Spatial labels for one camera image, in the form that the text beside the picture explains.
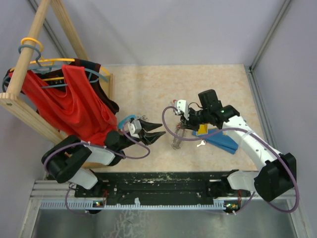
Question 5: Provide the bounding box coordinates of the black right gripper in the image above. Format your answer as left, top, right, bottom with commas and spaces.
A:
180, 108, 210, 132

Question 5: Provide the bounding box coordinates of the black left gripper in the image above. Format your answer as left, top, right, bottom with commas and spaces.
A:
118, 119, 166, 151

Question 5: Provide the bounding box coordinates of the steel key ring disc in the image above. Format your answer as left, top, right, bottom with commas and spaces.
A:
171, 122, 187, 150

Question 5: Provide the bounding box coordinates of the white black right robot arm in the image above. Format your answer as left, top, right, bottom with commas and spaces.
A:
174, 89, 296, 202

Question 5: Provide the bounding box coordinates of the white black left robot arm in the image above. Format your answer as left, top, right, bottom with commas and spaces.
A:
41, 119, 165, 197

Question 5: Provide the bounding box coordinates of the loose silver key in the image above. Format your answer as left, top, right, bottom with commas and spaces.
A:
197, 140, 207, 147

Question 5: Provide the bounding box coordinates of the yellow blue cartoon cloth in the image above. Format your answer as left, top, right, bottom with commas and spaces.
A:
192, 124, 238, 154

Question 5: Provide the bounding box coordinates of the red shirt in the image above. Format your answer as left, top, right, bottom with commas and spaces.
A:
22, 65, 117, 145

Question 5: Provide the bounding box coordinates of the yellow clothes hanger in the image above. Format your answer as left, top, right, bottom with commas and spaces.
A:
11, 37, 111, 81

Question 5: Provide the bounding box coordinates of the teal clothes hanger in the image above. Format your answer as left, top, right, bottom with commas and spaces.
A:
1, 44, 109, 93

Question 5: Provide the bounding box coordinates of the wooden clothes rack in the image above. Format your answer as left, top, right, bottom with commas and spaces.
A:
0, 0, 116, 172

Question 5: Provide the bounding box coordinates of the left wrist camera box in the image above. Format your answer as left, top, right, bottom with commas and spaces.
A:
128, 119, 142, 138

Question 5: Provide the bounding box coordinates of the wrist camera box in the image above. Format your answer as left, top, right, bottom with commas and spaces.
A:
174, 100, 189, 120
128, 119, 142, 138

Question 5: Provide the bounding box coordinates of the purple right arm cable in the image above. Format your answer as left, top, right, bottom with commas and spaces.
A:
161, 106, 300, 215

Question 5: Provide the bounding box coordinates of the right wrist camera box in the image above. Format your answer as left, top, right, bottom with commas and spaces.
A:
174, 100, 189, 120

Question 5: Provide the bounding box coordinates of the blue handled key ring disc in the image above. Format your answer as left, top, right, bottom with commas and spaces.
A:
117, 115, 148, 130

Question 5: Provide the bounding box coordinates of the aluminium frame rail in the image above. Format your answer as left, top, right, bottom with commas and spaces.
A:
251, 0, 317, 232

